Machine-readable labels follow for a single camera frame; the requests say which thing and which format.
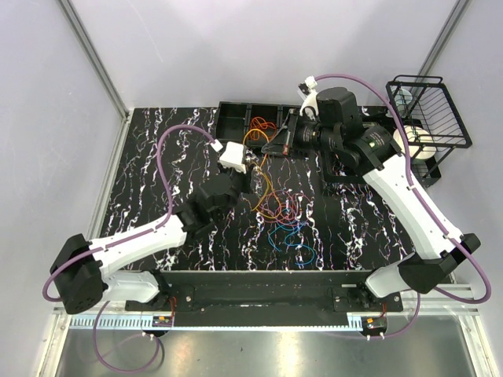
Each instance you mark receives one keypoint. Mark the black wire dish rack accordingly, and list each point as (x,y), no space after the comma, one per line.
(433,105)

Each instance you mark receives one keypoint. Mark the aluminium ruler rail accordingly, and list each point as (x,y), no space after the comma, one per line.
(143,322)

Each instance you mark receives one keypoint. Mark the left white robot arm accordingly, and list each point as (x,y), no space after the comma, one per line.
(86,272)

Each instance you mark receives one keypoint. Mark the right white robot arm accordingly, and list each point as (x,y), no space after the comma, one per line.
(440,247)

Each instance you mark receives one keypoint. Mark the black three-compartment bin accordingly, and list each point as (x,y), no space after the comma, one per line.
(252,124)

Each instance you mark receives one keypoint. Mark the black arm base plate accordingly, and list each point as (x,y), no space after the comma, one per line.
(265,299)

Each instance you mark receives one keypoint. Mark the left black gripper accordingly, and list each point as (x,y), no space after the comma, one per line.
(246,178)

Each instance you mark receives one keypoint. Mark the white ceramic bowl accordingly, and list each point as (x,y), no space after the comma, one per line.
(420,144)

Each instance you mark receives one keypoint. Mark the pale blue cup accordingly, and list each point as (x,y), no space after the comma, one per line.
(402,98)

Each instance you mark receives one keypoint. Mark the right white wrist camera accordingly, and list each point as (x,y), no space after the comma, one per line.
(307,91)

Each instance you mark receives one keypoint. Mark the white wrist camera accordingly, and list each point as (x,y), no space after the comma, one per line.
(231,155)
(307,91)

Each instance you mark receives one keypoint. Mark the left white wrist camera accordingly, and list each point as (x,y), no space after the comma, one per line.
(231,155)

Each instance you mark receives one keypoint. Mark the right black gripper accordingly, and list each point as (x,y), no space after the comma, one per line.
(280,145)

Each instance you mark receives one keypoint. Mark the black tray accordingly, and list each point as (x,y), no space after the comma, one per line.
(333,171)

